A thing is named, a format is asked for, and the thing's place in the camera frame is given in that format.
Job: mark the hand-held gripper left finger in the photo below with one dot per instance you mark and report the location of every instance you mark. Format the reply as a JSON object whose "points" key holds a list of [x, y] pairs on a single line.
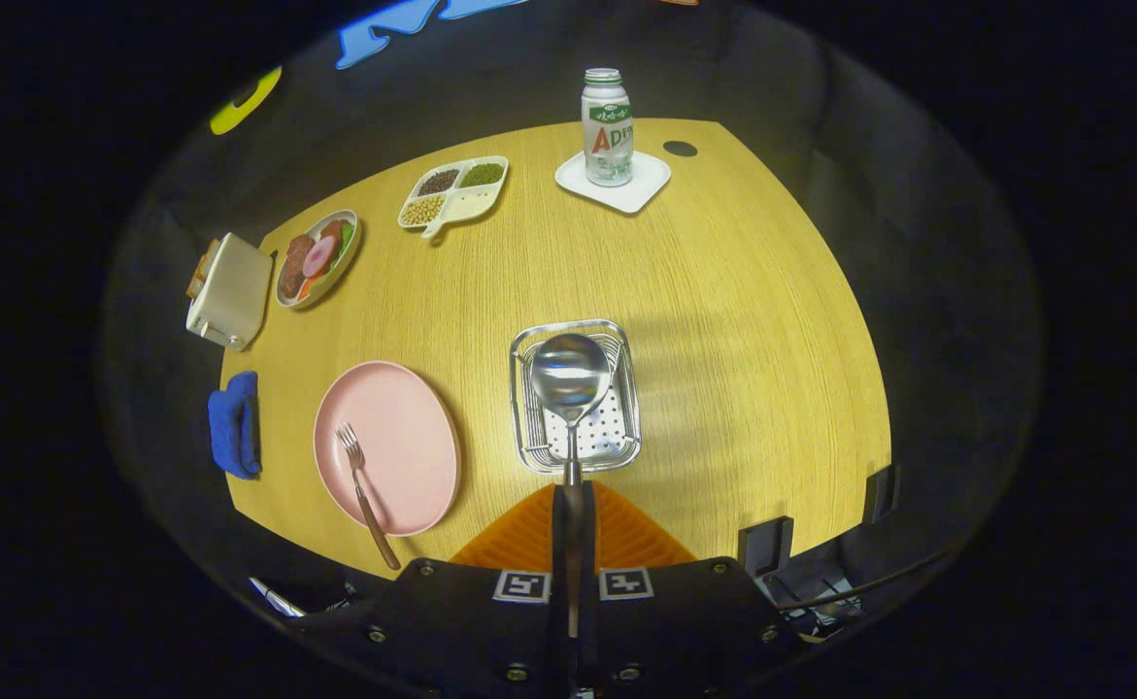
{"points": [[560, 544]]}

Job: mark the short brown meat piece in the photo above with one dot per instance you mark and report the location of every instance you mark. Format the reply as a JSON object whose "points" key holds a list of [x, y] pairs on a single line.
{"points": [[332, 230]]}

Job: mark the white oval food plate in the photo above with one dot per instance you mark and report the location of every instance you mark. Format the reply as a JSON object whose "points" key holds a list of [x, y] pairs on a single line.
{"points": [[347, 254]]}

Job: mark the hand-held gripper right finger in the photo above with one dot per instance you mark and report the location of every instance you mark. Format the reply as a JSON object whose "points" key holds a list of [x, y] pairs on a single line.
{"points": [[588, 544]]}

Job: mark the black table grommet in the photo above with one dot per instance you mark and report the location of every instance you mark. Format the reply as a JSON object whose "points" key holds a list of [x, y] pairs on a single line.
{"points": [[681, 149]]}

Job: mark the blue folded cloth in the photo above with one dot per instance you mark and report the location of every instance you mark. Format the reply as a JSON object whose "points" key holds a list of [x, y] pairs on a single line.
{"points": [[233, 427]]}

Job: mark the pile of green beans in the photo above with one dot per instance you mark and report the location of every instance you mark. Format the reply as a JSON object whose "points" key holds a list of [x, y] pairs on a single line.
{"points": [[483, 175]]}

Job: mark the white divided tray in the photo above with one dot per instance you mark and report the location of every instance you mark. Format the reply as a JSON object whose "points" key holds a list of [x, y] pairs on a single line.
{"points": [[471, 201]]}

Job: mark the orange carrot slice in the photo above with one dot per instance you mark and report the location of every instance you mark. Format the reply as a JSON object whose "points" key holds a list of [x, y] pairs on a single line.
{"points": [[308, 287]]}

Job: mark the black backdrop cloth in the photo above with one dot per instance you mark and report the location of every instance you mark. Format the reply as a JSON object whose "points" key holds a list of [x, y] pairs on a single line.
{"points": [[490, 87]]}

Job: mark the white toaster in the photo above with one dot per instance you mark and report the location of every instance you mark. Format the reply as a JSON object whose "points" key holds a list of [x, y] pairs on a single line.
{"points": [[233, 291]]}

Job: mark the pile of black beans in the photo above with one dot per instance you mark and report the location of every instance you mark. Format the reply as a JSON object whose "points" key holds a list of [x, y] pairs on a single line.
{"points": [[439, 182]]}

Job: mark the green lettuce leaf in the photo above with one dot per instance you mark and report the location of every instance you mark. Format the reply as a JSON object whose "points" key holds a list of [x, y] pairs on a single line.
{"points": [[346, 241]]}

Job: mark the brown toast slice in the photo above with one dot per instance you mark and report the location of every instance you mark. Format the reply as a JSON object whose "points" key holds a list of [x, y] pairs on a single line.
{"points": [[208, 257], [196, 280]]}

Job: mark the white drink bottle green label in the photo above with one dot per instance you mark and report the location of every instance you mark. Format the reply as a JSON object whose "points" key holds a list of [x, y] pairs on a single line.
{"points": [[607, 131]]}

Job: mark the white square coaster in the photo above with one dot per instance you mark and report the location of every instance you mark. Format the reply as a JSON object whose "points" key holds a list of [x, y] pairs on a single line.
{"points": [[648, 183]]}

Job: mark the black table clamp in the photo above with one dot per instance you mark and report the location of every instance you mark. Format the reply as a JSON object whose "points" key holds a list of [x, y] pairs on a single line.
{"points": [[765, 546], [881, 493]]}

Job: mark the pink round plate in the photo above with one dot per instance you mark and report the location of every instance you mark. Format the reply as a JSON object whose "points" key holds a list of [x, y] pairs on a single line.
{"points": [[408, 447]]}

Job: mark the pink ham slice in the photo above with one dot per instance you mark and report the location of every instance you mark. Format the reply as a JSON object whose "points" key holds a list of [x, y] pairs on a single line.
{"points": [[318, 257]]}

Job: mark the pile of yellow soybeans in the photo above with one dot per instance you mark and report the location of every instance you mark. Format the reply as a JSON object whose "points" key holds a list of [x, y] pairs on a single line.
{"points": [[422, 210]]}

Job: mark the long brown meat piece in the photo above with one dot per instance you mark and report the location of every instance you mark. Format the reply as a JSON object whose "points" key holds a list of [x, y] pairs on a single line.
{"points": [[294, 267]]}

